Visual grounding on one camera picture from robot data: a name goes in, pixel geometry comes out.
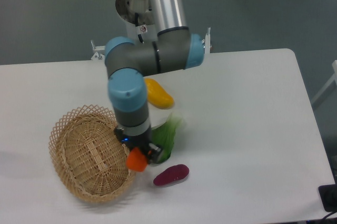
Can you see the woven wicker basket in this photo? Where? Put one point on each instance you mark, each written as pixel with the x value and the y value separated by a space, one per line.
pixel 87 156

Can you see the yellow toy mango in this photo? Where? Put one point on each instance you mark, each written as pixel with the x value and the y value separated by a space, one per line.
pixel 157 95

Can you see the white pedestal base frame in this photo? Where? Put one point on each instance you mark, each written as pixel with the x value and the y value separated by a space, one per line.
pixel 99 51

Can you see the purple toy sweet potato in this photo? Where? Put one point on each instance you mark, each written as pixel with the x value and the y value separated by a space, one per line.
pixel 171 175

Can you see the green toy bok choy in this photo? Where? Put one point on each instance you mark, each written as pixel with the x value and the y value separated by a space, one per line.
pixel 164 135

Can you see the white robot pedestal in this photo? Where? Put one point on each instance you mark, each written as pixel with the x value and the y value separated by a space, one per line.
pixel 138 19

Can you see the white frame right edge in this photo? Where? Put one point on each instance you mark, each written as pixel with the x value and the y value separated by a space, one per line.
pixel 328 87

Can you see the black device at table edge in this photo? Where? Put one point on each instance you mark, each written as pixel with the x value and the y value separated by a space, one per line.
pixel 328 197

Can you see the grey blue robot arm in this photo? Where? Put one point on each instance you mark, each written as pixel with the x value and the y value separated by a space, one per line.
pixel 128 62

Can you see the orange toy fruit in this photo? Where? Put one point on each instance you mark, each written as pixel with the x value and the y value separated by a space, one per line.
pixel 136 160

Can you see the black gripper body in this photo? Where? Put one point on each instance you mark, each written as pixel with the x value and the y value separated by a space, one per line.
pixel 141 141

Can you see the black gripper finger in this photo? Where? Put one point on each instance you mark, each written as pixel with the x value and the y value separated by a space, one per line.
pixel 154 153
pixel 119 133

